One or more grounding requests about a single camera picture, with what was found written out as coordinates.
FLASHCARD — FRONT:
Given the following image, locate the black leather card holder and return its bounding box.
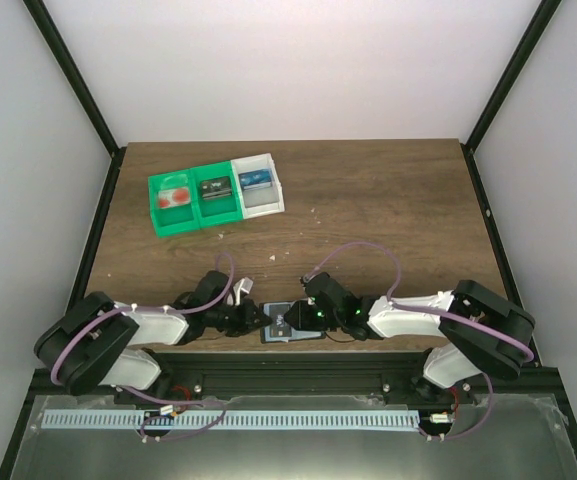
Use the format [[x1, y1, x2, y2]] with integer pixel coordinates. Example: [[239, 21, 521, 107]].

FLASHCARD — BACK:
[[258, 299, 327, 345]]

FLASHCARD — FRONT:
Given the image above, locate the black vip credit card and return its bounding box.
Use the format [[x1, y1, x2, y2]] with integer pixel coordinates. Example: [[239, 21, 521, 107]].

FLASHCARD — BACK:
[[261, 302, 292, 343]]

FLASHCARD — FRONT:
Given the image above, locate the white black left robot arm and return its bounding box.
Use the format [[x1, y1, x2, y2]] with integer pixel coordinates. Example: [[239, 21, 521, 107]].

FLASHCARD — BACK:
[[34, 270, 272, 396]]

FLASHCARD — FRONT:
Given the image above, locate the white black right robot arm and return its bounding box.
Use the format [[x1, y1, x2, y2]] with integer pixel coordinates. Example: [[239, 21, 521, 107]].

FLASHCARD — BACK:
[[284, 273, 535, 401]]

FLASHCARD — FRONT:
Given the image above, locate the black card stack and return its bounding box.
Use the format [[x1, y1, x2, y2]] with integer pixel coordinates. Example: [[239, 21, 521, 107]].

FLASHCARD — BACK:
[[199, 176, 233, 201]]

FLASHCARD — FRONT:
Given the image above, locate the blue card stack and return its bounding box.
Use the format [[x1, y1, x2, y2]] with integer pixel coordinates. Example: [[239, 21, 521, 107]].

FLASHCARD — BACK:
[[238, 169, 273, 191]]

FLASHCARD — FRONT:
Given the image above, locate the red white card stack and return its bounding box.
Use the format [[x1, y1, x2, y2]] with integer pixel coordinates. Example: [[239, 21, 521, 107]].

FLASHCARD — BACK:
[[156, 187, 192, 209]]

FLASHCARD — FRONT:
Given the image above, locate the white storage bin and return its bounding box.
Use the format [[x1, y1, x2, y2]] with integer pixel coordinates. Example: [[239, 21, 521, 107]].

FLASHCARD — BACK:
[[230, 153, 285, 220]]

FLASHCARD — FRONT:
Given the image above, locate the green double storage bin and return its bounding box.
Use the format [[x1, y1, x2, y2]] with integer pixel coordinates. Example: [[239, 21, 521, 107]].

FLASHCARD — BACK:
[[147, 161, 244, 238]]

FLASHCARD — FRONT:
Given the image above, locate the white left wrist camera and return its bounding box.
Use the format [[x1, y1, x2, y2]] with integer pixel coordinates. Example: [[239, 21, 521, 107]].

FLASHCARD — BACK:
[[227, 277, 254, 306]]

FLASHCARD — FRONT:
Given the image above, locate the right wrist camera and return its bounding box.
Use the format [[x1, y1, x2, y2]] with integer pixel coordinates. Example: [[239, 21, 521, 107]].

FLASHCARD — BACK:
[[300, 274, 316, 298]]

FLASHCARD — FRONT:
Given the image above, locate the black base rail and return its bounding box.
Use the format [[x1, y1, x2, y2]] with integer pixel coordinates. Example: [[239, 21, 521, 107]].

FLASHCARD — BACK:
[[32, 351, 559, 406]]

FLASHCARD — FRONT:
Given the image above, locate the light blue slotted cable duct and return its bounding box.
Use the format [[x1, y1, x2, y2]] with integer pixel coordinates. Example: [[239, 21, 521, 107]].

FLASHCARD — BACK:
[[41, 409, 420, 432]]

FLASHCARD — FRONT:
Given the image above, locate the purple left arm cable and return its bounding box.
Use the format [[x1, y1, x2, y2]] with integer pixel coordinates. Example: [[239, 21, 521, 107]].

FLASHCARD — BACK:
[[50, 252, 234, 444]]

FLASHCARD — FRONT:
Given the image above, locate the black frame post right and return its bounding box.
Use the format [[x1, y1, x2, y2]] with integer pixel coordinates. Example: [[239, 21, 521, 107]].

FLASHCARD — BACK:
[[465, 0, 564, 151]]

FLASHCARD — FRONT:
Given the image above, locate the black frame post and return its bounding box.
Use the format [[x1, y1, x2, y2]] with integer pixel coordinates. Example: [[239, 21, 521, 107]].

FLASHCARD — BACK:
[[465, 0, 564, 151], [21, 0, 121, 160]]

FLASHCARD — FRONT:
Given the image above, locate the black frame post left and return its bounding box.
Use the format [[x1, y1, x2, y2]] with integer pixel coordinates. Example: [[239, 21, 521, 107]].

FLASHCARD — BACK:
[[21, 0, 121, 160]]

